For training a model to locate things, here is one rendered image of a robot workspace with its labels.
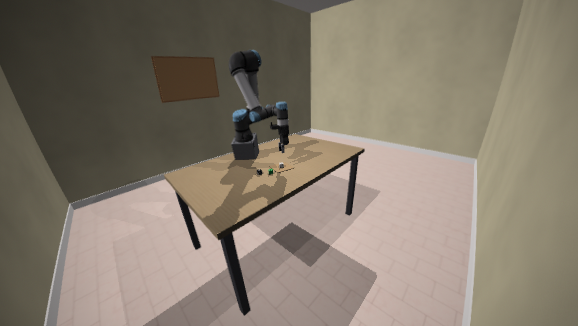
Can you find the tan square mat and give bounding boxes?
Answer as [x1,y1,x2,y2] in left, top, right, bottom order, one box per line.
[269,162,294,173]

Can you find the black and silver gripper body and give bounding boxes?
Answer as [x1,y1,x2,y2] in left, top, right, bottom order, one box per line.
[270,119,289,144]

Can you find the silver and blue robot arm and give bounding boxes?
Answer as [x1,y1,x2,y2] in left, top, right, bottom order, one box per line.
[229,50,288,143]

